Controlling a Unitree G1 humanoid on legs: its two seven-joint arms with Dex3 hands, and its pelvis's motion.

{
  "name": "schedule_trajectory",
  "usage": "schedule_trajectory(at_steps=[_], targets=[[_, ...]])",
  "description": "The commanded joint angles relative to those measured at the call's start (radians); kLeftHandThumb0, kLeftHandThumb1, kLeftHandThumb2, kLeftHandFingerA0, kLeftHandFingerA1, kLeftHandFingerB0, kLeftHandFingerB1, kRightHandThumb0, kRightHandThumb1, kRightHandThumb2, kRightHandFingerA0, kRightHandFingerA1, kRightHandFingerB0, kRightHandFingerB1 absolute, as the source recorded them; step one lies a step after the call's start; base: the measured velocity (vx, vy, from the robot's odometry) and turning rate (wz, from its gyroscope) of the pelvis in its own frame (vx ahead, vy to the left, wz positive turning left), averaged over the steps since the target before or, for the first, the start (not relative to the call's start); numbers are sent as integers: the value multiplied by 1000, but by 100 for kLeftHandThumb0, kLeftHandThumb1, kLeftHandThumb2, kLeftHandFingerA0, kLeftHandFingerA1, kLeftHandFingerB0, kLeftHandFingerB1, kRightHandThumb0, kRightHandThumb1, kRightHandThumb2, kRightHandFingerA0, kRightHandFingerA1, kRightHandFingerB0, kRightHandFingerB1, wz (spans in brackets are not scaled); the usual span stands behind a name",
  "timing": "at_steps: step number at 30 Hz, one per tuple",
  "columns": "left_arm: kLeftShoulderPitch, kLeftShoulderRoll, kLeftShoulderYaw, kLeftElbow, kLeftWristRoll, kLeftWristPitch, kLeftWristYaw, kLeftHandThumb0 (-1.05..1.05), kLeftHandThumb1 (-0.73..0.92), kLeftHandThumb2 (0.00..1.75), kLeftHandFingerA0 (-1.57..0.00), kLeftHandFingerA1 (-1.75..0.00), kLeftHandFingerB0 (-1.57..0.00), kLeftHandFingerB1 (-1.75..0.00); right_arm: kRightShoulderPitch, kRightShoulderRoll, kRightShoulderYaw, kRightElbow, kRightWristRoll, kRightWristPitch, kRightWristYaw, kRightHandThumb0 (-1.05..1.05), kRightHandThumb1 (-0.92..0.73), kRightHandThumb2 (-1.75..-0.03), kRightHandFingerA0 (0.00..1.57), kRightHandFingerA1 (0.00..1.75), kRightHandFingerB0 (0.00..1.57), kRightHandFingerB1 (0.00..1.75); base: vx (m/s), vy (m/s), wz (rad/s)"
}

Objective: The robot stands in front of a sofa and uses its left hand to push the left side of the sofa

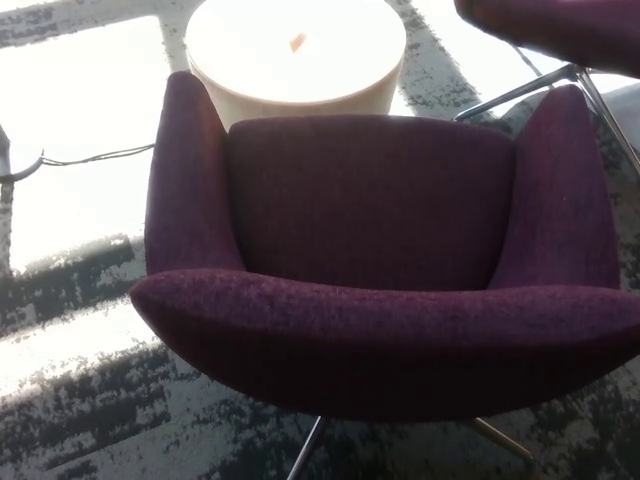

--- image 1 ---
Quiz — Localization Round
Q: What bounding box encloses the purple upholstered swivel armchair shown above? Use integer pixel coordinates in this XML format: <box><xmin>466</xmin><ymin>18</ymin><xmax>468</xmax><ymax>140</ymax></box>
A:
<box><xmin>128</xmin><ymin>69</ymin><xmax>640</xmax><ymax>480</ymax></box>

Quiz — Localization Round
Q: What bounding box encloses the round beige side table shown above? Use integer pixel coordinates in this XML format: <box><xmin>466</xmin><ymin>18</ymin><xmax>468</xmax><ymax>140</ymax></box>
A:
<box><xmin>184</xmin><ymin>0</ymin><xmax>407</xmax><ymax>135</ymax></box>

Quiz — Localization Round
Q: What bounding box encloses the purple chair with chrome legs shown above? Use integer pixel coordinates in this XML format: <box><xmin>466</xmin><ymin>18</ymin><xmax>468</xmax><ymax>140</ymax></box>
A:
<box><xmin>453</xmin><ymin>0</ymin><xmax>640</xmax><ymax>174</ymax></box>

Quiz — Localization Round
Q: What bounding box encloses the thin black floor cable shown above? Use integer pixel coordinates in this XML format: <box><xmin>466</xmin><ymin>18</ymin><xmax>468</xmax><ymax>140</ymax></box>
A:
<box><xmin>39</xmin><ymin>142</ymin><xmax>156</xmax><ymax>167</ymax></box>

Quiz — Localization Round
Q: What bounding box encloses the thin dark cable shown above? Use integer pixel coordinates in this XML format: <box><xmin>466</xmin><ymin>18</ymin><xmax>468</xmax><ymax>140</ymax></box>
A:
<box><xmin>509</xmin><ymin>42</ymin><xmax>544</xmax><ymax>76</ymax></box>

